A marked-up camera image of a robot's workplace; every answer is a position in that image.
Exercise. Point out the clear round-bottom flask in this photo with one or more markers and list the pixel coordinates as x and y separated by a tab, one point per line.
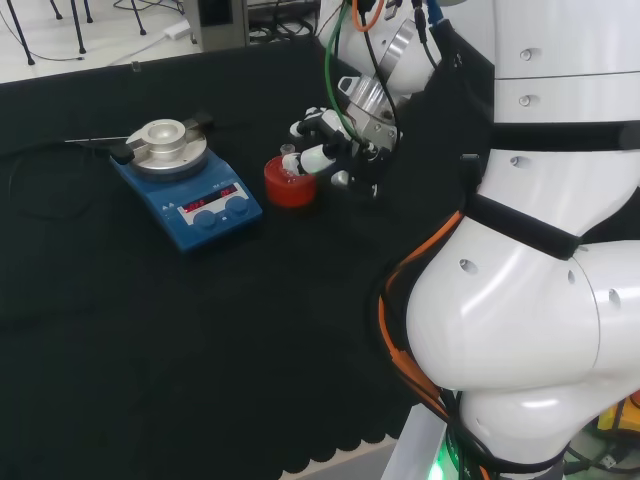
287	149

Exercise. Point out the grey metal base plate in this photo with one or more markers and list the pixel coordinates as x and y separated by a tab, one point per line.
410	450

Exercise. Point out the black bench cloth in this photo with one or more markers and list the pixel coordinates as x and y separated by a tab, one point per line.
200	325

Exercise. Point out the yellow stop button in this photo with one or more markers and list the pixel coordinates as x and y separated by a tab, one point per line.
612	420

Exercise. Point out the white power strip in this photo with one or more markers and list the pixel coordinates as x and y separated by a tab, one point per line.
177	29

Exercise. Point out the grey metal cabinet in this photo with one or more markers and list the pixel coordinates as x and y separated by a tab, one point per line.
217	25

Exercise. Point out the blue base heater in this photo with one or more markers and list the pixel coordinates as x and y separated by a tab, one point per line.
200	185

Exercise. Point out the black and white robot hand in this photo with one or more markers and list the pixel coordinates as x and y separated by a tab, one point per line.
370	150

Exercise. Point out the black tripod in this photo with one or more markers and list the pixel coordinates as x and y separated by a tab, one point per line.
77	30
20	35
137	17

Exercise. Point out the thin metal probe rod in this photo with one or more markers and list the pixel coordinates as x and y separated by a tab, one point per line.
95	139

